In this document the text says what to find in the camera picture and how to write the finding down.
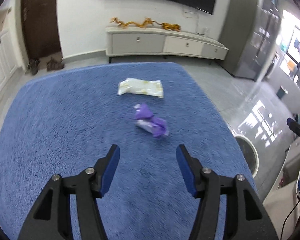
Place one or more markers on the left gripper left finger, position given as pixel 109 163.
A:
pixel 64 199

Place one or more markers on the small purple wrapper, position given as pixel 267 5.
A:
pixel 146 120

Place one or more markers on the white yellow plastic wrapper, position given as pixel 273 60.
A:
pixel 141 87

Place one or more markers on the white rimmed trash bin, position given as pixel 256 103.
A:
pixel 250 153

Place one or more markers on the small teal bin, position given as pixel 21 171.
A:
pixel 281 92

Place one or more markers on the blue fuzzy table cloth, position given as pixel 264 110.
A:
pixel 64 122

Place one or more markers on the grey double door refrigerator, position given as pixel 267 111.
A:
pixel 249 32

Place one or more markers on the white grey TV cabinet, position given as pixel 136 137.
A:
pixel 155 41

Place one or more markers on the brown shoe right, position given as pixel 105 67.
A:
pixel 53 64

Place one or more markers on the brown shoe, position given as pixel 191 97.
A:
pixel 33 66
pixel 53 64

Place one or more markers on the brown shoe left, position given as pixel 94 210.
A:
pixel 33 66

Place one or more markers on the golden tiger figurine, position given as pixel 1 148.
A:
pixel 173 27

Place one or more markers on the golden dragon figurine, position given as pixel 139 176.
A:
pixel 148 22

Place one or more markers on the dark brown entrance door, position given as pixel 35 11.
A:
pixel 40 29

